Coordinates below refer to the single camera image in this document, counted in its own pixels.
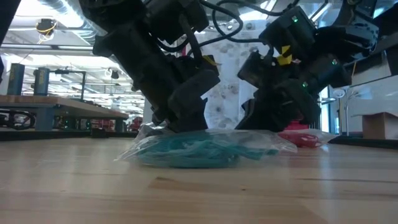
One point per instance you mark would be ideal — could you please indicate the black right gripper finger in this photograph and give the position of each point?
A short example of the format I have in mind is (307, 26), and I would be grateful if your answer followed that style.
(280, 109)

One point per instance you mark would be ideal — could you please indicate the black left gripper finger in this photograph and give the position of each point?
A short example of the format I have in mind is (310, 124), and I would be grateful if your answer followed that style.
(189, 105)

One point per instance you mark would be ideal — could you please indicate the green rubber bands heap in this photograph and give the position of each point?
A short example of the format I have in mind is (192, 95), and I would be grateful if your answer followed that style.
(186, 152)

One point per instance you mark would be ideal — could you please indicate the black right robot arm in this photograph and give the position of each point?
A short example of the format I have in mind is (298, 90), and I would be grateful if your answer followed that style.
(357, 31)

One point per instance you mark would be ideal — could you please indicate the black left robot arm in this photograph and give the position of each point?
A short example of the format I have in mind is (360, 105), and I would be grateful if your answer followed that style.
(118, 12)

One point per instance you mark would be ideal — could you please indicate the red plastic bin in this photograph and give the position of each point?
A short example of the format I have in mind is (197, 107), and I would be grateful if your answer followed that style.
(293, 125)

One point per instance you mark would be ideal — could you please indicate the black hanging spotlight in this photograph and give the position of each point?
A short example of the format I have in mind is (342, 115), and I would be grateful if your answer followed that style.
(114, 74)

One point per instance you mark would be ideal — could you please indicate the white floral curtain cloth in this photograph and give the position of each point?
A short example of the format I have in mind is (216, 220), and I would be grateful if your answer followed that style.
(224, 102)

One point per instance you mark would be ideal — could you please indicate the black metal stand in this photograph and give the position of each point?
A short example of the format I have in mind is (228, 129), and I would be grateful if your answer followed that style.
(83, 84)

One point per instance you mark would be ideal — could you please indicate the white floor lamp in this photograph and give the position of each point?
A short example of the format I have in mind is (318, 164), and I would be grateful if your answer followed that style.
(345, 93)

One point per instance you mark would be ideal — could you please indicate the black round puck white label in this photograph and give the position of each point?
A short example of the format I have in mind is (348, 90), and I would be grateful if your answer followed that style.
(99, 132)

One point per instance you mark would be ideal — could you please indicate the grey metal workbench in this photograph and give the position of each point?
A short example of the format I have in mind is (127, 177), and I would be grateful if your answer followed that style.
(62, 104)

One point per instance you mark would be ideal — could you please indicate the brown cardboard carton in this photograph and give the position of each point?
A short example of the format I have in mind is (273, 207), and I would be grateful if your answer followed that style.
(379, 124)

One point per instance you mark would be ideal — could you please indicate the blue cylinder can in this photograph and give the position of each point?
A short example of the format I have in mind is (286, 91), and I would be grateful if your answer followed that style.
(15, 79)
(41, 81)

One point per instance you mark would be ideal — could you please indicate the long ceiling light strip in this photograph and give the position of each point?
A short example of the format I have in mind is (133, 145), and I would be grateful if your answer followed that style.
(31, 46)

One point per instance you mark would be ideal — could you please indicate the dark desk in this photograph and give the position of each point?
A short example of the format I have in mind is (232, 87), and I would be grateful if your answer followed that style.
(393, 60)

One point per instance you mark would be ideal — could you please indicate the black electronics under bench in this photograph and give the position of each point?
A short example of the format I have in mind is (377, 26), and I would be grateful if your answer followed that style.
(15, 119)

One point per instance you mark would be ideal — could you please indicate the silver ventilation duct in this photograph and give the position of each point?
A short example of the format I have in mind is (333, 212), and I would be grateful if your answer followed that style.
(71, 12)

